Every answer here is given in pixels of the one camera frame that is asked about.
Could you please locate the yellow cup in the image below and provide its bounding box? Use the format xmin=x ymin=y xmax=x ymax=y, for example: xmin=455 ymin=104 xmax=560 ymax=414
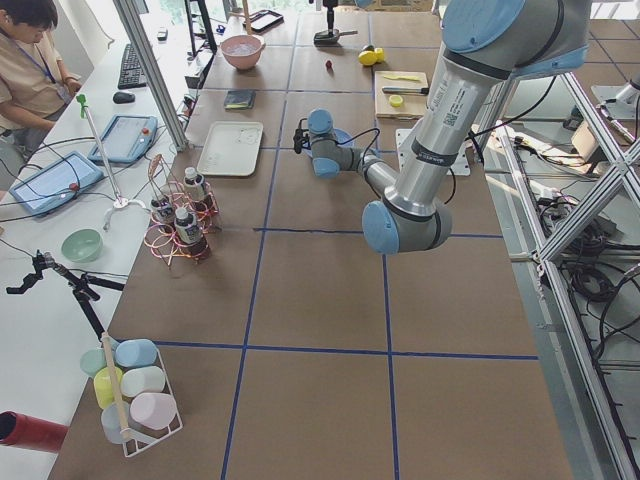
xmin=93 ymin=367 xmax=114 ymax=410

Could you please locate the bottom tea bottle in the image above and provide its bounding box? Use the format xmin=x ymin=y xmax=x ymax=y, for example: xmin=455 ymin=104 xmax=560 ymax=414
xmin=150 ymin=196 xmax=175 ymax=233

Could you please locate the lower yellow lemon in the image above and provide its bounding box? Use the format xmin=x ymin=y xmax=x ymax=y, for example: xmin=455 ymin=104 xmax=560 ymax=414
xmin=358 ymin=50 xmax=378 ymax=66

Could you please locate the black pan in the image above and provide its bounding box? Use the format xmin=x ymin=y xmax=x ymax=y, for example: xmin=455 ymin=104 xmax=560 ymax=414
xmin=313 ymin=0 xmax=358 ymax=46

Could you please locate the right tea bottle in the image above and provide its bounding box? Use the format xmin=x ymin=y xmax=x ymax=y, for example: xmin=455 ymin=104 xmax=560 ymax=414
xmin=174 ymin=207 xmax=211 ymax=260

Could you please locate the yellow plastic knife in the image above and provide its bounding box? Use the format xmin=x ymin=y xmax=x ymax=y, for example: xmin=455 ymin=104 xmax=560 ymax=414
xmin=382 ymin=74 xmax=422 ymax=83

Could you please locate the left tea bottle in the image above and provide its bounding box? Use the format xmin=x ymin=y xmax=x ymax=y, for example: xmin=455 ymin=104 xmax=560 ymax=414
xmin=184 ymin=167 xmax=207 ymax=211

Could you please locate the green bowl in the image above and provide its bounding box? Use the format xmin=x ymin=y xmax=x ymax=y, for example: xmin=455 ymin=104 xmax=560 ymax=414
xmin=61 ymin=229 xmax=103 ymax=263

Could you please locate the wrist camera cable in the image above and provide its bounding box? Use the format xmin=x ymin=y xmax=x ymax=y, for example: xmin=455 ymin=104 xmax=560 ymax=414
xmin=294 ymin=117 xmax=457 ymax=206

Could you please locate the black tripod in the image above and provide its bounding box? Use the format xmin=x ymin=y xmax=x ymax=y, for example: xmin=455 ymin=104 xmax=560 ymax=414
xmin=5 ymin=251 xmax=126 ymax=346

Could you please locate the white cup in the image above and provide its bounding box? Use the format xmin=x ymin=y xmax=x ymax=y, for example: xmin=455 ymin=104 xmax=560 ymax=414
xmin=120 ymin=365 xmax=166 ymax=398

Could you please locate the white stand green top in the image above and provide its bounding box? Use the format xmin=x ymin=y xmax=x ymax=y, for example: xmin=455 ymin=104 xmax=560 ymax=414
xmin=76 ymin=94 xmax=149 ymax=231

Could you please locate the seated person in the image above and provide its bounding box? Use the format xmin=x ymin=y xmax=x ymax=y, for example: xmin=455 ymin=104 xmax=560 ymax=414
xmin=1 ymin=1 xmax=81 ymax=144

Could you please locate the blue cup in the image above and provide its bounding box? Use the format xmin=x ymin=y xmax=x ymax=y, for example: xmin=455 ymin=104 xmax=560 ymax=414
xmin=115 ymin=339 xmax=158 ymax=368

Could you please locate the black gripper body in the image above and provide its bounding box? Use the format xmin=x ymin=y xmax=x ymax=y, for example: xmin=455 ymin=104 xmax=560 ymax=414
xmin=293 ymin=128 xmax=307 ymax=154

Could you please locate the steel cylinder black cap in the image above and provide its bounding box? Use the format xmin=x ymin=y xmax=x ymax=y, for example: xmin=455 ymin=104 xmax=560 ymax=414
xmin=381 ymin=86 xmax=429 ymax=96

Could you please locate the red cylinder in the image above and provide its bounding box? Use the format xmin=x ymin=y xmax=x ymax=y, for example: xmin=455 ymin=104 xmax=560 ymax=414
xmin=1 ymin=411 xmax=68 ymax=453

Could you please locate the copper wire bottle rack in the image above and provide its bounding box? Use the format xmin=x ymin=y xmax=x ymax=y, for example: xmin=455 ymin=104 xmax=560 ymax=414
xmin=144 ymin=154 xmax=220 ymax=265

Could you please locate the near blue teach pendant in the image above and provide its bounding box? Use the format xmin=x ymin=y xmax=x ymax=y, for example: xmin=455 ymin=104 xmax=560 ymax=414
xmin=9 ymin=151 xmax=104 ymax=216

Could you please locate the blue teach pendant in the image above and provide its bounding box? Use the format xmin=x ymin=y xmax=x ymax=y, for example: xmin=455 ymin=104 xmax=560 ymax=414
xmin=101 ymin=114 xmax=158 ymax=165
xmin=9 ymin=151 xmax=104 ymax=216

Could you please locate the black computer mouse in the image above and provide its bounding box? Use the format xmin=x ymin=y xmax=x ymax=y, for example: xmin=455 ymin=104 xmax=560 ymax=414
xmin=112 ymin=91 xmax=136 ymax=105

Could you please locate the upper yellow lemon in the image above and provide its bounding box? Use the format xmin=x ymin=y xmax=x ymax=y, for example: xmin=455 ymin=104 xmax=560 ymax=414
xmin=373 ymin=47 xmax=386 ymax=63

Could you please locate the far blue teach pendant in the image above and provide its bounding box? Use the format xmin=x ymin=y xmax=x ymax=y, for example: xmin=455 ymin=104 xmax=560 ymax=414
xmin=101 ymin=114 xmax=158 ymax=165

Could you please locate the cream bear tray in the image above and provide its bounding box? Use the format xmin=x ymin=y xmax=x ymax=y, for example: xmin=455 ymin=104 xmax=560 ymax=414
xmin=196 ymin=121 xmax=263 ymax=177

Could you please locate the grey yellow folded cloth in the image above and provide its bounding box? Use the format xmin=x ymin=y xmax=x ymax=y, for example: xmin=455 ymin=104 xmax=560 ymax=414
xmin=223 ymin=89 xmax=256 ymax=111

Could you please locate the wooden cutting board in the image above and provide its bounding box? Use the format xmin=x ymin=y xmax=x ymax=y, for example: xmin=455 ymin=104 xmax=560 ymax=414
xmin=374 ymin=71 xmax=429 ymax=119

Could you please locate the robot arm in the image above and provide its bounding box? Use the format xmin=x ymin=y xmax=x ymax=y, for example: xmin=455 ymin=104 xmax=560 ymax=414
xmin=293 ymin=0 xmax=591 ymax=255

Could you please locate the pink bowl of ice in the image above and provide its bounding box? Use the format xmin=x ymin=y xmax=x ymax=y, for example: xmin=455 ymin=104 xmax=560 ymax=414
xmin=220 ymin=35 xmax=266 ymax=70

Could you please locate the pink cup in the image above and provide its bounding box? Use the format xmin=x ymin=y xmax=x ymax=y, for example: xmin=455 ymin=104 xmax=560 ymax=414
xmin=130 ymin=392 xmax=177 ymax=430

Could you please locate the white wire cup rack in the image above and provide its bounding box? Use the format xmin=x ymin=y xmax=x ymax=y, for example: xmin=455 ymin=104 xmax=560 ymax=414
xmin=80 ymin=332 xmax=183 ymax=458

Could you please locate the black keyboard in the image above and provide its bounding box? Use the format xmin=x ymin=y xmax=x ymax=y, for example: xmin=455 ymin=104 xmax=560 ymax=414
xmin=117 ymin=44 xmax=147 ymax=90

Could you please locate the tea bottle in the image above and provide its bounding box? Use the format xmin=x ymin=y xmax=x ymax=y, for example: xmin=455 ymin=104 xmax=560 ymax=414
xmin=184 ymin=167 xmax=207 ymax=211
xmin=174 ymin=207 xmax=211 ymax=260
xmin=150 ymin=196 xmax=175 ymax=233

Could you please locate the yellow lemon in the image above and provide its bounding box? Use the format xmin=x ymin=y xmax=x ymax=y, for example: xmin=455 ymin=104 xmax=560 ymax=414
xmin=358 ymin=50 xmax=378 ymax=66
xmin=373 ymin=47 xmax=386 ymax=63

